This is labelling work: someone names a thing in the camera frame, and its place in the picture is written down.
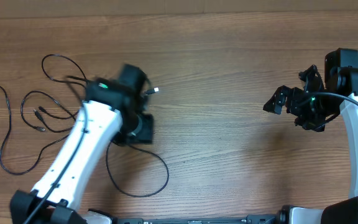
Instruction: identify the black thick usb cable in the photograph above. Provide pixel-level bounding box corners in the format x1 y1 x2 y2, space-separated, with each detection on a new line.
0 54 90 175

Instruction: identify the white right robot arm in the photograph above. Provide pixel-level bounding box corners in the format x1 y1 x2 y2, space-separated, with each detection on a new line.
263 65 358 223

